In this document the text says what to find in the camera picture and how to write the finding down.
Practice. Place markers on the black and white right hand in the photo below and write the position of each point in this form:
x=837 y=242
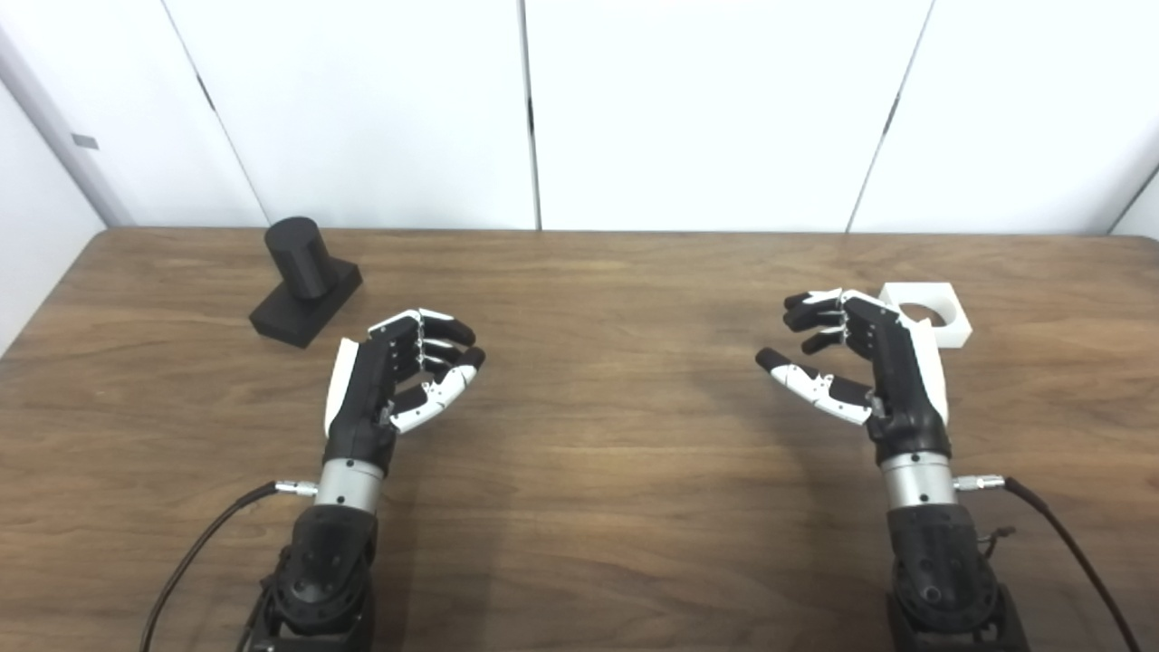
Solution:
x=901 y=389

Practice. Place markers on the black and white left hand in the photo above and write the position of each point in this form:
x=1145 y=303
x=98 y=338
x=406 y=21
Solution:
x=362 y=398

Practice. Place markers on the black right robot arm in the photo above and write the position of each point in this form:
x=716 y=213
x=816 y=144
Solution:
x=937 y=561

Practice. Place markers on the black peg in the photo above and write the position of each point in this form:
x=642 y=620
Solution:
x=303 y=263

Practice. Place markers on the white square piece with hole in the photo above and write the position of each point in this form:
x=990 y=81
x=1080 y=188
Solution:
x=955 y=330

